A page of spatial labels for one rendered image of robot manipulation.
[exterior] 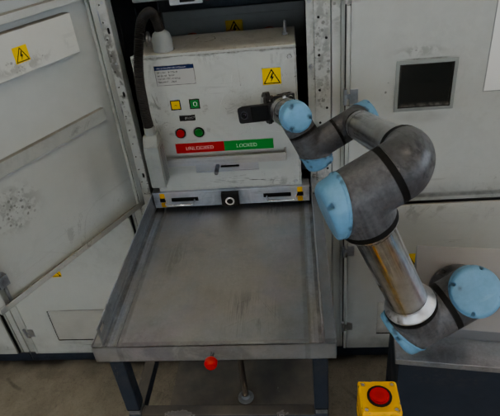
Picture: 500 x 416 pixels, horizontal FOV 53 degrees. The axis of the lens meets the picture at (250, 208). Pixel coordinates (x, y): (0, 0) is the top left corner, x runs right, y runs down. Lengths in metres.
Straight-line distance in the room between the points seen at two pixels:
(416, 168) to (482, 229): 1.10
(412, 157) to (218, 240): 0.86
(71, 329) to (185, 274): 1.01
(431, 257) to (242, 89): 0.73
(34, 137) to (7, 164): 0.12
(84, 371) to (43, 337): 0.24
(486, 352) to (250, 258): 0.68
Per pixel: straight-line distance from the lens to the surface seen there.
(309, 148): 1.28
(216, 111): 1.61
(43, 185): 1.61
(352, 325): 2.21
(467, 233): 1.99
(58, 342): 2.52
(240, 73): 1.56
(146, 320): 1.41
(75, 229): 1.73
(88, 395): 2.44
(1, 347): 2.67
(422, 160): 0.93
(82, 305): 2.30
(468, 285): 1.22
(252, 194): 1.73
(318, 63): 1.61
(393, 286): 1.09
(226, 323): 1.35
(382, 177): 0.90
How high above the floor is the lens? 1.81
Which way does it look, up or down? 33 degrees down
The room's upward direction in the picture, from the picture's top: 6 degrees counter-clockwise
